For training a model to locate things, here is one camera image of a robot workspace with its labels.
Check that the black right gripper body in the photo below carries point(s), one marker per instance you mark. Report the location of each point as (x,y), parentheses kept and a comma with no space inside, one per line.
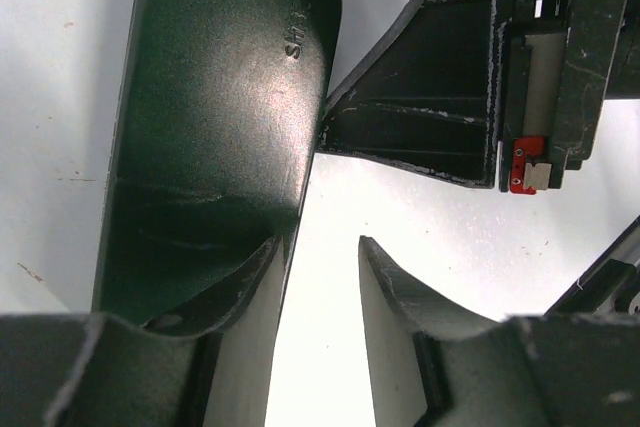
(558,62)

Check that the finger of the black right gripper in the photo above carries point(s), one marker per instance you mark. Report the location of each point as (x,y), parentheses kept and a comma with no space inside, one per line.
(420,100)

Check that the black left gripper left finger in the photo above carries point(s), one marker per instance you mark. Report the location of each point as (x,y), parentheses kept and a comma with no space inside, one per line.
(206,362)

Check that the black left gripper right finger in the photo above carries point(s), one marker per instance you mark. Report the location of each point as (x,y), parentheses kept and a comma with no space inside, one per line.
(433,362)

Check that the dark green glasses case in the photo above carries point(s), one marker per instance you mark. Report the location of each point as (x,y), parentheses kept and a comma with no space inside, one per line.
(216,128)

